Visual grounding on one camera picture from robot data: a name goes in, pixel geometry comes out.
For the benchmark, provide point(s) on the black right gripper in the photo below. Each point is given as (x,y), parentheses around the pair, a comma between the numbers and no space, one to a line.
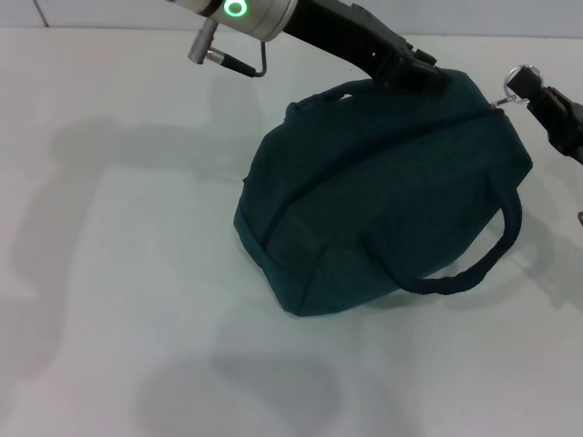
(567,132)

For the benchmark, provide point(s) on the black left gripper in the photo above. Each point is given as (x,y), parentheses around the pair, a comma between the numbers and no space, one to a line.
(350,36)

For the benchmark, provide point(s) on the dark teal fabric lunch bag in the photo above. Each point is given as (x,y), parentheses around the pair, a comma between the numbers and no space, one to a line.
(373,205)

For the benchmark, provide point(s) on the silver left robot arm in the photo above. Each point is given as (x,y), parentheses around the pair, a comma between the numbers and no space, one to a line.
(246,13)

